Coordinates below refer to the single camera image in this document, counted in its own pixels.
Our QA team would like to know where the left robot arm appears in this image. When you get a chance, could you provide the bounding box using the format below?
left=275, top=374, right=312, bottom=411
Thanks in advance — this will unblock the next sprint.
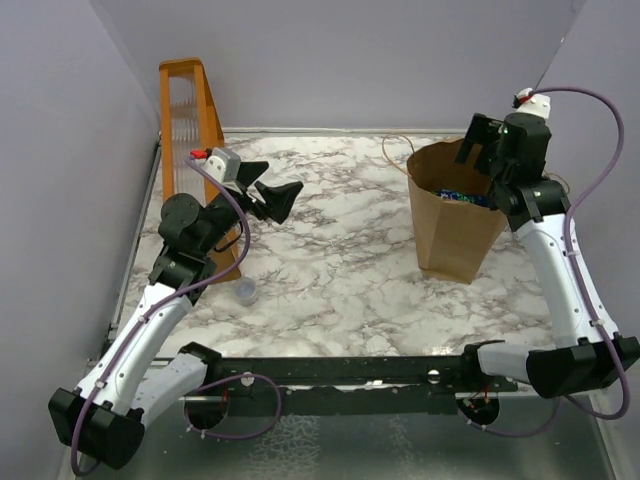
left=48, top=158, right=303, bottom=477

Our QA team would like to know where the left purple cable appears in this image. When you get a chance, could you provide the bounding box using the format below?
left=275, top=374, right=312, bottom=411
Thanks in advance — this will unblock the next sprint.
left=69, top=154, right=251, bottom=477

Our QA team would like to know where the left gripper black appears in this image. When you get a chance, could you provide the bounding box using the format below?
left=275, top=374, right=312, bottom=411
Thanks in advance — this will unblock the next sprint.
left=198, top=161, right=303, bottom=255

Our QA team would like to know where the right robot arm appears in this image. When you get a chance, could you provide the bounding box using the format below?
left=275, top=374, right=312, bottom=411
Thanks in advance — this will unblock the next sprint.
left=455, top=112, right=639, bottom=398

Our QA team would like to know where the brown paper bag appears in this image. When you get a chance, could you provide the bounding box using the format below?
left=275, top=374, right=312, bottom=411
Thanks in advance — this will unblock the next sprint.
left=383, top=137, right=507, bottom=284

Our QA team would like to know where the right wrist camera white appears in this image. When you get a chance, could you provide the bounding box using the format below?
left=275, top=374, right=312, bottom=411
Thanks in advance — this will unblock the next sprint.
left=512, top=88, right=551, bottom=121

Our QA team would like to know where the small clear plastic cup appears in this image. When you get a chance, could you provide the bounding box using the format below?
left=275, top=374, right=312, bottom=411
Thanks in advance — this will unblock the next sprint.
left=234, top=277, right=259, bottom=306

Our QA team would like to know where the orange wooden rack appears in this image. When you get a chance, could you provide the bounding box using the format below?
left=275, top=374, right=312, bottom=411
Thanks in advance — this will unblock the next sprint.
left=158, top=58, right=242, bottom=283

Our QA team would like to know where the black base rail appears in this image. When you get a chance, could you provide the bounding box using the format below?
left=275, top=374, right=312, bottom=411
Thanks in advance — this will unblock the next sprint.
left=179, top=351, right=517, bottom=417

